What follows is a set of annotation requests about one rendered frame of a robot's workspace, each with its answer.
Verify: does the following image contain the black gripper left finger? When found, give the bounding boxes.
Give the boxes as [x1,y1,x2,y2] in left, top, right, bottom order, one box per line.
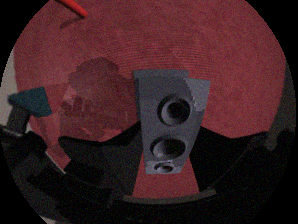
[57,121,144,196]

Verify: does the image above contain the red peg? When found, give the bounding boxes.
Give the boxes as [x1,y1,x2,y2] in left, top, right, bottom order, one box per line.
[55,0,88,19]

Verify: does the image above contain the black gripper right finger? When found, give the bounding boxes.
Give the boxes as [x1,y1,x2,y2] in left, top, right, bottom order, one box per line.
[189,127,270,193]

